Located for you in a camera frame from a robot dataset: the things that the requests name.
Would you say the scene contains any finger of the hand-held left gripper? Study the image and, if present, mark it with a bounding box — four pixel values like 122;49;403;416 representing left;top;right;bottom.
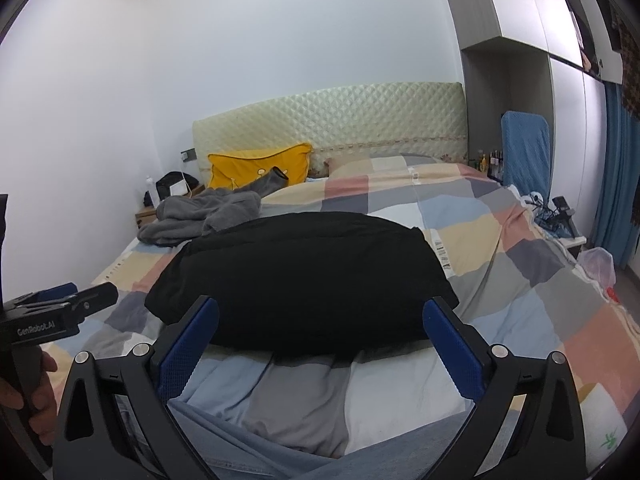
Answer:
70;281;120;320
20;282;79;306

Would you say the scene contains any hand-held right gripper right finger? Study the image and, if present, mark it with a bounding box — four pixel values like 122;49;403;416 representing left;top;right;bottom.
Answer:
421;296;588;480

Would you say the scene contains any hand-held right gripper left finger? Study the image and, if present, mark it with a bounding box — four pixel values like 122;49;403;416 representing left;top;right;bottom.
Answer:
52;295;221;480

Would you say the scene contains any black puffer jacket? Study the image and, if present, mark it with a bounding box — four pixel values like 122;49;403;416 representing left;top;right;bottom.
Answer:
144;211;460;358

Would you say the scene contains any person's left hand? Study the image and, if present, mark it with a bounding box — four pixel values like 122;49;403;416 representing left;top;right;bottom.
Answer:
0;349;60;447

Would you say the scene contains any pastel checkered blanket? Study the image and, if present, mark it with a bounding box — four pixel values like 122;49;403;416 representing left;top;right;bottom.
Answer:
75;152;632;466

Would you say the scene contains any grey fleece garment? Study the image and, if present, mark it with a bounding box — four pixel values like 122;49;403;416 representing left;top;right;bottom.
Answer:
137;167;291;247

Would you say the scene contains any black bag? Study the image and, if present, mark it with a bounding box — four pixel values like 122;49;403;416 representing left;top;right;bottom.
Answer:
155;171;200;200

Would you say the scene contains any white side table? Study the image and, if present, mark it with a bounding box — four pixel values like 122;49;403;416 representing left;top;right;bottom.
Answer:
559;235;587;261

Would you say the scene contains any clear plastic bag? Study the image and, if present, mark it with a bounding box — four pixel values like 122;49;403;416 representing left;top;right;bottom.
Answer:
577;246;617;288

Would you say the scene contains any black device stand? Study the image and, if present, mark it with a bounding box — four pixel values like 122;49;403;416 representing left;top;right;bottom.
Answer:
532;195;581;241

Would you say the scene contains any group of small bottles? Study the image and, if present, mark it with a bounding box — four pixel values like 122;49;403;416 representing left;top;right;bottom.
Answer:
470;149;505;181

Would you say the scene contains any yellow pillow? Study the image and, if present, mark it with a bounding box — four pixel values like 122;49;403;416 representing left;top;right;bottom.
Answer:
206;143;314;191

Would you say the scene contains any blue chair cover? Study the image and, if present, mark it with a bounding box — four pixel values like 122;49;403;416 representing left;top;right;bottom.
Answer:
501;110;551;206

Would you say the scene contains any pink pillow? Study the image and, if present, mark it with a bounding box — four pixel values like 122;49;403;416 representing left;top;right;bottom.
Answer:
323;156;373;177

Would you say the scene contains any blue curtain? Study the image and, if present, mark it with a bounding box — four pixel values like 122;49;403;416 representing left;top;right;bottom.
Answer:
590;82;640;276

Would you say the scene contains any cream quilted headboard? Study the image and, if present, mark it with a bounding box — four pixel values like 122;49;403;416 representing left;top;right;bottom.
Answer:
192;81;465;186

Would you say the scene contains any grey wardrobe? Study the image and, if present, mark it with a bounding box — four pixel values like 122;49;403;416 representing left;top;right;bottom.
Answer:
432;0;626;251

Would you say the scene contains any dark patterned cloth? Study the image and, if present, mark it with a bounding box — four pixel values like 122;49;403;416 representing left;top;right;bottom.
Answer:
617;7;640;121

